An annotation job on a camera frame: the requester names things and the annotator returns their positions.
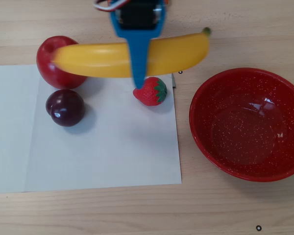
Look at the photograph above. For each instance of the red speckled enamel bowl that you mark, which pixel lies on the red speckled enamel bowl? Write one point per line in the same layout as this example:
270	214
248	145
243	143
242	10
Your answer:
245	127

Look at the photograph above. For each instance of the red plastic apple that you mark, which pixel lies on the red plastic apple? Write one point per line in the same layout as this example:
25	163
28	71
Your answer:
56	78

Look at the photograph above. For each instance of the red plastic strawberry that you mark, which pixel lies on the red plastic strawberry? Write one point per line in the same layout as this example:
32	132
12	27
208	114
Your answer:
150	94

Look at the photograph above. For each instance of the dark purple plastic plum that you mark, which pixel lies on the dark purple plastic plum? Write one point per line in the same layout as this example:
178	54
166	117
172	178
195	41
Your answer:
65	109

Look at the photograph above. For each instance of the white paper sheet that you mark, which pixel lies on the white paper sheet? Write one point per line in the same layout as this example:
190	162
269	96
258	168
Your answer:
12	122
112	147

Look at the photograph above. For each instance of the blue gripper with motor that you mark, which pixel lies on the blue gripper with motor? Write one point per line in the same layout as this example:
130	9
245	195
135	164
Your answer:
137	33

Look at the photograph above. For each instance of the yellow plastic banana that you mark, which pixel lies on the yellow plastic banana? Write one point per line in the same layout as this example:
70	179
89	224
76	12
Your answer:
100	61

